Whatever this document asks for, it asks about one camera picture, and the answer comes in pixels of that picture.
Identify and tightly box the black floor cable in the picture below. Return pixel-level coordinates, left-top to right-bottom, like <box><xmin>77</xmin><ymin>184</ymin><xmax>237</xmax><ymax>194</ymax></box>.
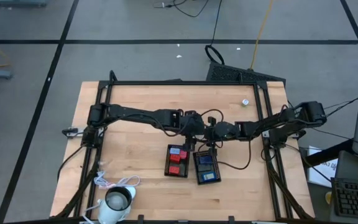
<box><xmin>204</xmin><ymin>0</ymin><xmax>226</xmax><ymax>65</ymax></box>

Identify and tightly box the blue box with white label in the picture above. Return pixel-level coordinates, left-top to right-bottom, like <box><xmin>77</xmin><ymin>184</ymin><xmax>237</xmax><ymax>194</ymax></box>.
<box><xmin>200</xmin><ymin>171</ymin><xmax>217</xmax><ymax>183</ymax></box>

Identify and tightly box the black aluminium table frame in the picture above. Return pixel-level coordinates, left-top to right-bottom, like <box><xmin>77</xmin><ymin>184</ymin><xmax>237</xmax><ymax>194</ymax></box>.
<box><xmin>48</xmin><ymin>70</ymin><xmax>316</xmax><ymax>224</ymax></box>

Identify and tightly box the black perforated computer case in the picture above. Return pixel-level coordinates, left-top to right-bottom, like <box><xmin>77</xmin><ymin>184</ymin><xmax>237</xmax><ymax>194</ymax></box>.
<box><xmin>205</xmin><ymin>61</ymin><xmax>287</xmax><ymax>85</ymax></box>

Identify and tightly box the long black slotted basket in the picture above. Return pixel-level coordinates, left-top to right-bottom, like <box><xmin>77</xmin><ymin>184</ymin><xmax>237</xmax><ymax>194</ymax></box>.
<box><xmin>192</xmin><ymin>149</ymin><xmax>223</xmax><ymax>185</ymax></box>

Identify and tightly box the black desk bar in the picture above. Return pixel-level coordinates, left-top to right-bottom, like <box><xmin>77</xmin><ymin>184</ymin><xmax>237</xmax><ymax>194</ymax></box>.
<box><xmin>303</xmin><ymin>138</ymin><xmax>354</xmax><ymax>169</ymax></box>

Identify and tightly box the white desk lamp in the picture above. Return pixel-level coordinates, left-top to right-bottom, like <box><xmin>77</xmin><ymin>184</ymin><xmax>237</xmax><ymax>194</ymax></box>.
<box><xmin>97</xmin><ymin>185</ymin><xmax>137</xmax><ymax>224</ymax></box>

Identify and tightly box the small black slotted basket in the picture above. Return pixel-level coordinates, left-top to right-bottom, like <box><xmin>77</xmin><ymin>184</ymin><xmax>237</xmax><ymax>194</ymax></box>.
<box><xmin>163</xmin><ymin>143</ymin><xmax>190</xmax><ymax>179</ymax></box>

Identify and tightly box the yellow hanging cable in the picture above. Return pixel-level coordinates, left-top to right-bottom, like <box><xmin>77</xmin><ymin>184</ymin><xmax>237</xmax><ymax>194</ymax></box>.
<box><xmin>249</xmin><ymin>0</ymin><xmax>275</xmax><ymax>70</ymax></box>

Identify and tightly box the black right camera cable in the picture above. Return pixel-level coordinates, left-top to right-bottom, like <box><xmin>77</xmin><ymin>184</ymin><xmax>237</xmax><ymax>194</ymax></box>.
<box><xmin>215</xmin><ymin>138</ymin><xmax>253</xmax><ymax>171</ymax></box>

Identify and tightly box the white paper sheet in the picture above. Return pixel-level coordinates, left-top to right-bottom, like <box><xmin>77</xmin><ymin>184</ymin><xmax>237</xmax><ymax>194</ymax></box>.
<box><xmin>306</xmin><ymin>145</ymin><xmax>339</xmax><ymax>189</ymax></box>

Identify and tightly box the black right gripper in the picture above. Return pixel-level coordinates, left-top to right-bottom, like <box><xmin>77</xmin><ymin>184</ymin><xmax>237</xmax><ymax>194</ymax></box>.
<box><xmin>204</xmin><ymin>121</ymin><xmax>236</xmax><ymax>156</ymax></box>

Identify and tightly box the black keyboard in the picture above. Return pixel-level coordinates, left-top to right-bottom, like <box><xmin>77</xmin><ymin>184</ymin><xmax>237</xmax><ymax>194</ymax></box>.
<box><xmin>330</xmin><ymin>177</ymin><xmax>358</xmax><ymax>222</ymax></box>

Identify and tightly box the white lamp cable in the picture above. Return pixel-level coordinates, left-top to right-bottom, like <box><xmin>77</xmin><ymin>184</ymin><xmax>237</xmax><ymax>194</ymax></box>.
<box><xmin>81</xmin><ymin>169</ymin><xmax>142</xmax><ymax>224</ymax></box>

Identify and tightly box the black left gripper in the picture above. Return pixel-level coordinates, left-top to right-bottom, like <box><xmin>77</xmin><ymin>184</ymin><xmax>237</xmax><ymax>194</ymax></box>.
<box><xmin>178</xmin><ymin>111</ymin><xmax>205</xmax><ymax>153</ymax></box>

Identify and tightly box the plain blue box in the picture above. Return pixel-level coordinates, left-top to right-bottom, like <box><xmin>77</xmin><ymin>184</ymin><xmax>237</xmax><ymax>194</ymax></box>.
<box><xmin>198</xmin><ymin>155</ymin><xmax>214</xmax><ymax>166</ymax></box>

